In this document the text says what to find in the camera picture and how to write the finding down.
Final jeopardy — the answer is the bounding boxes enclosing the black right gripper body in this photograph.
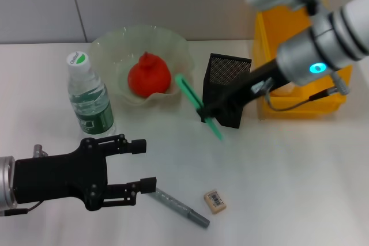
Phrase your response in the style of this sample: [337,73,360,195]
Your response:
[232,59,285,106]

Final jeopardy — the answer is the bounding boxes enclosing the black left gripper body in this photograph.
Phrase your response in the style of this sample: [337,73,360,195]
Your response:
[13,137,110,212]

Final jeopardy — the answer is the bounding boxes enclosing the grey glitter pen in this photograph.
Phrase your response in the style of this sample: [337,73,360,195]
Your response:
[146,187,210,229]

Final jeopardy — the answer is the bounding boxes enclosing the green utility knife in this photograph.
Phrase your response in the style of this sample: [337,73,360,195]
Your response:
[175,74,224,142]

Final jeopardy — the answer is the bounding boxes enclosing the clear green-label water bottle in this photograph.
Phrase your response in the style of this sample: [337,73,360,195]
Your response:
[66,51,116,139]

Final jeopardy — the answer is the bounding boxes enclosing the beige eraser with barcode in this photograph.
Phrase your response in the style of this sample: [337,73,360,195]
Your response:
[203,190,227,215]

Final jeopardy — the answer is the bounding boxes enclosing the black mesh pen holder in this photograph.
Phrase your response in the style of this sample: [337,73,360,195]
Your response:
[201,52,252,128]

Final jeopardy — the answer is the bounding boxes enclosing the pale green glass fruit bowl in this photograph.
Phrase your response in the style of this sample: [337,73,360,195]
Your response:
[88,24,194,107]

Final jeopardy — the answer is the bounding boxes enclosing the yellow plastic bin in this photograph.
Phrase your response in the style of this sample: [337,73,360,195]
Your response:
[253,0,353,120]

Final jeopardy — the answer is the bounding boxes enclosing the left gripper cable with plug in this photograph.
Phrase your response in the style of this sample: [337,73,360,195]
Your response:
[0,144,48,217]

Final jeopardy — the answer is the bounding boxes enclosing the gripper cable with plug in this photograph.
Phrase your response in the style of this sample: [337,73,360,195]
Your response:
[250,74,351,112]
[0,144,48,217]

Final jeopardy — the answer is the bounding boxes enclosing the right gripper cable with plug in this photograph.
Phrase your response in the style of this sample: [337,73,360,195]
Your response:
[250,74,351,112]

